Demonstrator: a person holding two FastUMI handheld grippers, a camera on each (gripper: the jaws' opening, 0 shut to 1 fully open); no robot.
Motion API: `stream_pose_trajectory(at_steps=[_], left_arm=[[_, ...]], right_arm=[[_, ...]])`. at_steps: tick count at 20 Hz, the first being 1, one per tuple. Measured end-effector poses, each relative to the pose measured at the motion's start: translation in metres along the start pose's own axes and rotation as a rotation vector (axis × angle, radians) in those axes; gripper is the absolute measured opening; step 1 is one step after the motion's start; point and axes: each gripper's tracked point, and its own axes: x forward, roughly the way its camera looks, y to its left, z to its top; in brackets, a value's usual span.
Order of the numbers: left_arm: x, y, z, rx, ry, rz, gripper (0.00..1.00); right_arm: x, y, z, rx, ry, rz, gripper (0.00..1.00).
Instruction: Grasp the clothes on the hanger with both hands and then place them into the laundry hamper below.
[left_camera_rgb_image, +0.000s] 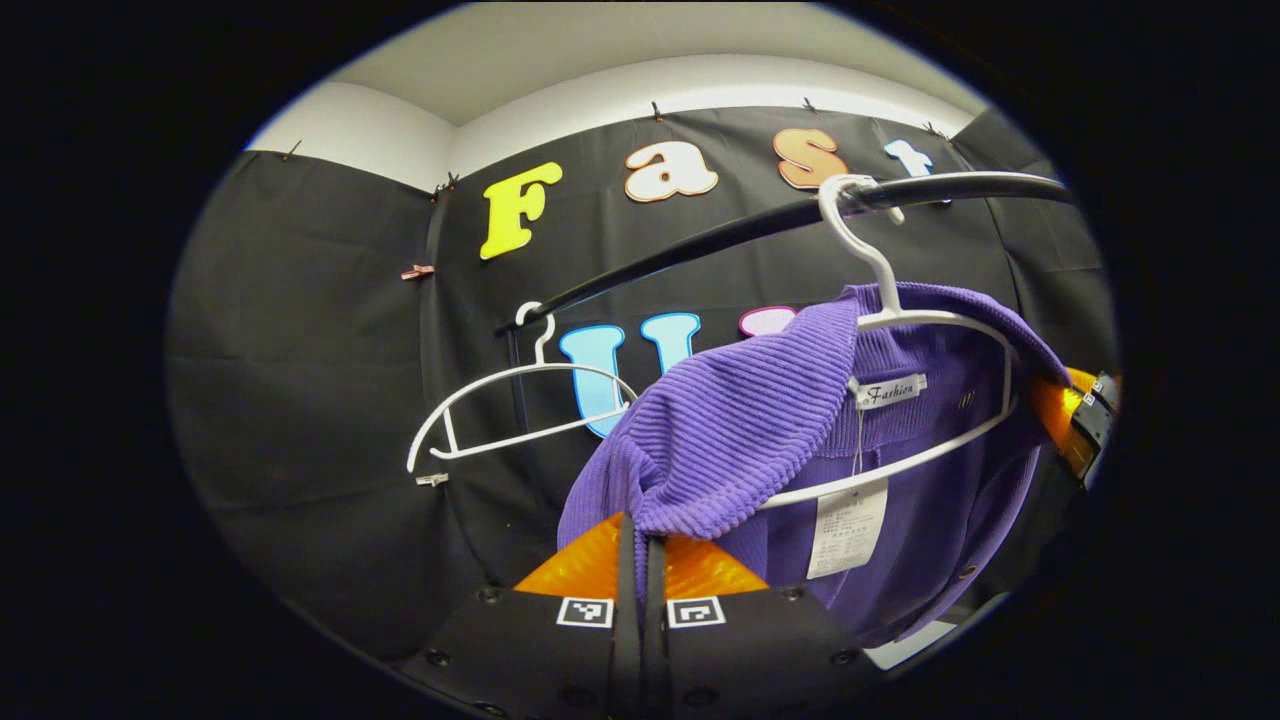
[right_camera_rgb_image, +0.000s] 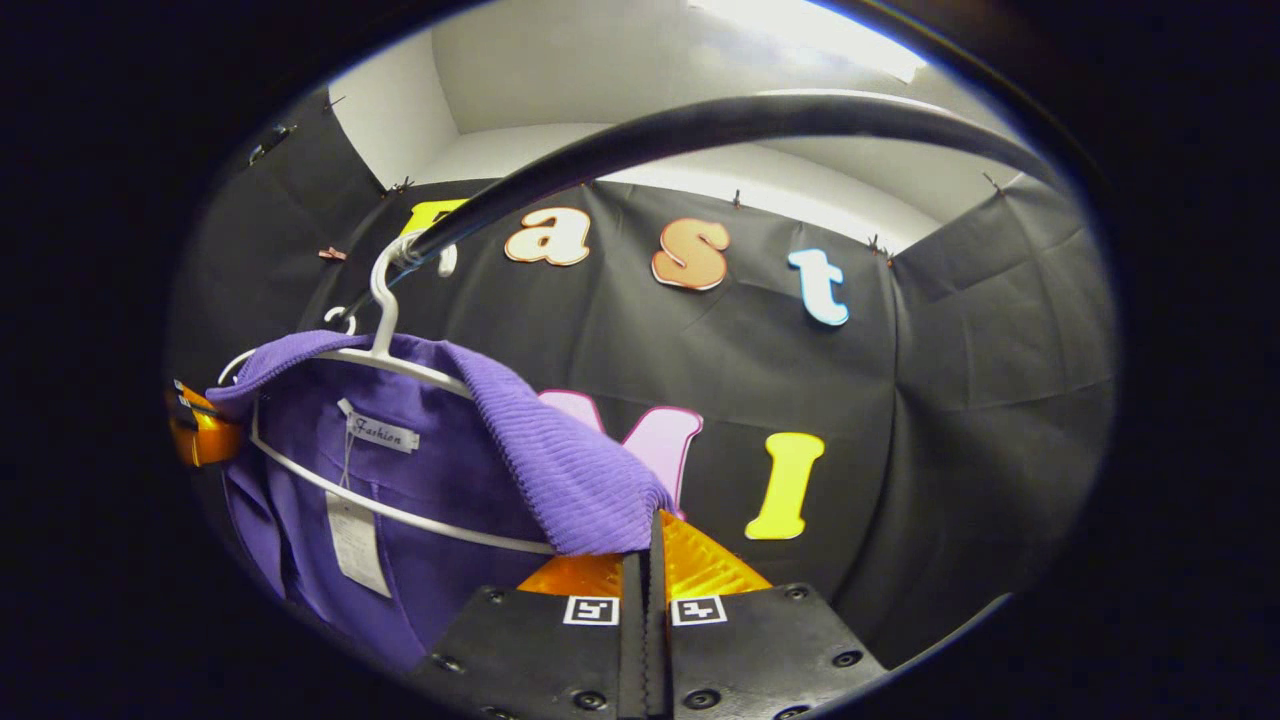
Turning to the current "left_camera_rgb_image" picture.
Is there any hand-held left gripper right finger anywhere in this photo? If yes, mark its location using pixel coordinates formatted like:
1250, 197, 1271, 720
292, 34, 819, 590
642, 530, 886, 720

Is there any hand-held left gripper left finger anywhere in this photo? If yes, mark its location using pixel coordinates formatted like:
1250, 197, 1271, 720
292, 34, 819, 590
395, 512, 643, 720

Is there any white plastic clothes hanger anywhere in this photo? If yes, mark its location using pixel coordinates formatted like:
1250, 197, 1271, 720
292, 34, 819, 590
755, 174, 1019, 511
405, 302, 641, 476

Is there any purple ribbed jacket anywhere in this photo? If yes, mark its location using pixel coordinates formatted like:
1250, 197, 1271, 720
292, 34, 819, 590
556, 282, 1076, 649

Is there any black clothes rack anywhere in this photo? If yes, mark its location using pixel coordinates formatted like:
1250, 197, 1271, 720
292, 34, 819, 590
495, 170, 1079, 441

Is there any row of small black clips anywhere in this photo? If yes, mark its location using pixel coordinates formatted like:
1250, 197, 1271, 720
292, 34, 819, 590
280, 97, 951, 196

